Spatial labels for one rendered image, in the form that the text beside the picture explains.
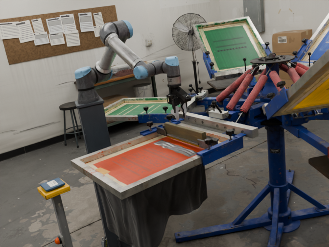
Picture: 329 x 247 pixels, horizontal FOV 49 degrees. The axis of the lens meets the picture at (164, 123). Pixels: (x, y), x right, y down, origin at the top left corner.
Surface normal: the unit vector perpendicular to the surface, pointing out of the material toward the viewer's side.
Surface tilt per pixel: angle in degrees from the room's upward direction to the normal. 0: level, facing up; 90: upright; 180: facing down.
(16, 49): 90
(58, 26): 88
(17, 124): 90
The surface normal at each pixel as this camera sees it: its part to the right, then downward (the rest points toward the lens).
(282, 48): -0.72, 0.33
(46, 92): 0.58, 0.16
